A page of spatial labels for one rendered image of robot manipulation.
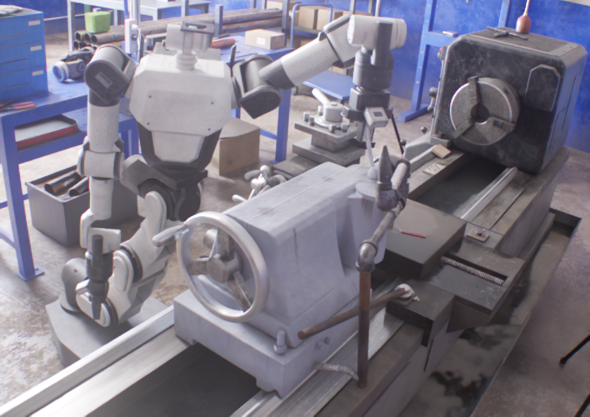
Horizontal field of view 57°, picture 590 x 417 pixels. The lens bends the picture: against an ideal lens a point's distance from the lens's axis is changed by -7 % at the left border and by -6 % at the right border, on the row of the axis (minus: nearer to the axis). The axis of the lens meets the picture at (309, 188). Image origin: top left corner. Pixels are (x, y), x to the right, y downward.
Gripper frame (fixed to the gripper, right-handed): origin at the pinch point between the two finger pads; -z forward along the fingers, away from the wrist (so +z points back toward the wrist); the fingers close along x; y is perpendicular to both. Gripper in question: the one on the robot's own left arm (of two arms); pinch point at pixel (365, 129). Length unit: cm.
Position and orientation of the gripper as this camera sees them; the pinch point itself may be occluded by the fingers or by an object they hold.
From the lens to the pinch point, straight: 135.9
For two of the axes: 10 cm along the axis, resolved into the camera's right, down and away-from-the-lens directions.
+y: 4.0, 4.3, -8.1
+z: 0.9, -9.0, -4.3
